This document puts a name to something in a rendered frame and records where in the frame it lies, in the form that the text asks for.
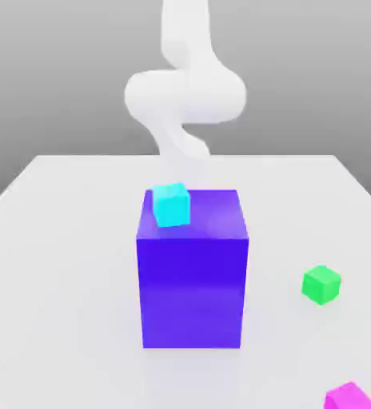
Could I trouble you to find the small magenta cube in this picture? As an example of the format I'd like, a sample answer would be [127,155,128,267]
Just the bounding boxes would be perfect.
[323,381,371,409]

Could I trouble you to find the small green cube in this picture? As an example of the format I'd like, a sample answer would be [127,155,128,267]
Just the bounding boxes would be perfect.
[301,264,343,307]

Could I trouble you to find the small cyan cube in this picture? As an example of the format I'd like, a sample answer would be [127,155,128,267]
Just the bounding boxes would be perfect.
[151,182,192,228]

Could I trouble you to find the large purple box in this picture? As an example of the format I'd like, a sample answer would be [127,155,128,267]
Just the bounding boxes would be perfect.
[135,189,249,350]

